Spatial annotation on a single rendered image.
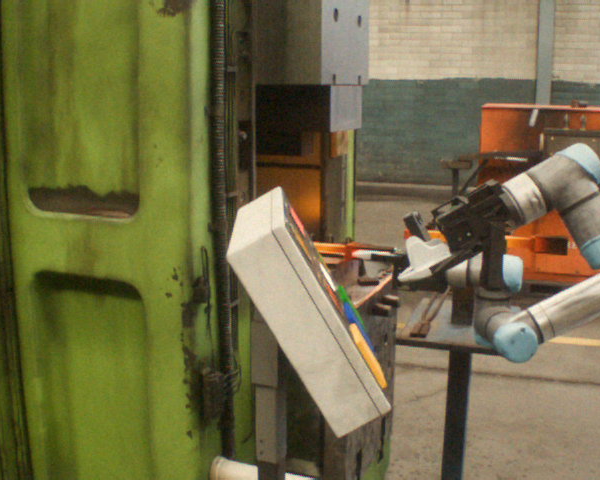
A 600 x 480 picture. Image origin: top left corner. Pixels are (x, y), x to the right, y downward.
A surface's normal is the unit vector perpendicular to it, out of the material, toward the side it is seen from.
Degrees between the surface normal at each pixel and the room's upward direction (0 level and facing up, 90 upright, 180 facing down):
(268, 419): 90
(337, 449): 90
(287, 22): 90
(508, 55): 87
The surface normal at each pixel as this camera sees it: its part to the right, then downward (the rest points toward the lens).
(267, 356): -0.41, 0.18
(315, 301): 0.04, 0.21
